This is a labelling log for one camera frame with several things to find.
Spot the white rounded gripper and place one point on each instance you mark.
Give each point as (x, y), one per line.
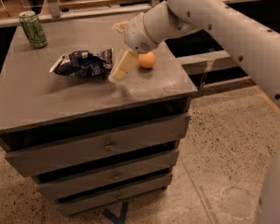
(136, 32)

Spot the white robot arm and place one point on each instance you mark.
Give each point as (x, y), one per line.
(255, 47)

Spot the blue crumpled chip bag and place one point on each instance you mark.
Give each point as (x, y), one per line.
(83, 63)

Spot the orange fruit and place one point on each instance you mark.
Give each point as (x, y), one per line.
(147, 60)

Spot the green drink can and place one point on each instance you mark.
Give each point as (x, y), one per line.
(33, 29)

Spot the top gray drawer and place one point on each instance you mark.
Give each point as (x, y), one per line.
(52, 157)

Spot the gray drawer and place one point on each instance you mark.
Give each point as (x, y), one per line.
(52, 157)
(120, 193)
(123, 171)

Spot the gray drawer cabinet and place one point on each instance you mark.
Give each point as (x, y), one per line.
(38, 108)

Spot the middle gray drawer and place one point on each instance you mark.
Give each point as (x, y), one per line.
(123, 171)

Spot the bottom gray drawer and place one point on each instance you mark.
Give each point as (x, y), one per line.
(120, 193)

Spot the blue tape cross on floor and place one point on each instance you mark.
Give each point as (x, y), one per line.
(121, 219)

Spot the gray metal railing frame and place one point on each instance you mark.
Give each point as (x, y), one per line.
(86, 8)

